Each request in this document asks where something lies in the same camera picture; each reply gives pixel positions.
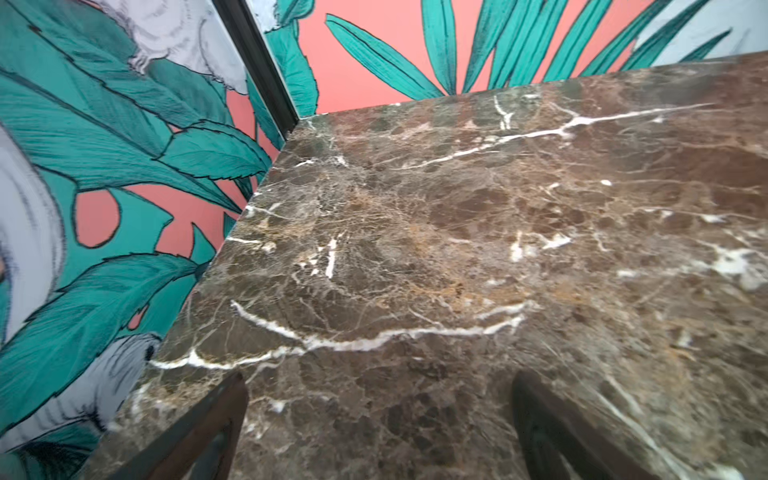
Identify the left black frame post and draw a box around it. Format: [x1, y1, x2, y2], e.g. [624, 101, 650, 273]
[213, 0, 299, 139]

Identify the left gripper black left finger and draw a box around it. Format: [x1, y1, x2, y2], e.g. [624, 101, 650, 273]
[110, 371, 249, 479]

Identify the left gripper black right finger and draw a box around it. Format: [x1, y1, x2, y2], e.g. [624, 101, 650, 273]
[511, 369, 656, 479]

